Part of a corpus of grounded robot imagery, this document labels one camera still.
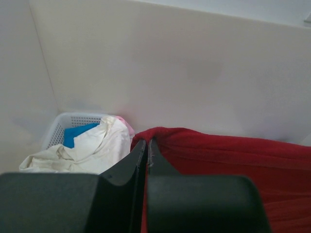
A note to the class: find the red t shirt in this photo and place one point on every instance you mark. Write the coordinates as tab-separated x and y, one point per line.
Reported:
281	171

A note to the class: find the pink t shirt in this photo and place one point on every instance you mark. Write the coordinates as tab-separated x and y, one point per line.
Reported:
129	127

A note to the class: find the blue t shirt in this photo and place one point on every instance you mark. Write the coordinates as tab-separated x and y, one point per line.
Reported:
71	133

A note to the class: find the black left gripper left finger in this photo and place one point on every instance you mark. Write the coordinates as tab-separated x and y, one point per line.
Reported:
110	202

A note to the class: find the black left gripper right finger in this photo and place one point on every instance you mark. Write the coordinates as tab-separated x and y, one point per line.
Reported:
179	203

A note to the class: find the cream white t shirt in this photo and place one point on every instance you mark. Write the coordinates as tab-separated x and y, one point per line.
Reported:
95	151

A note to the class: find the white plastic laundry basket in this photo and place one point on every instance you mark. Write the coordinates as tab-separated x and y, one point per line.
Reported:
55	134

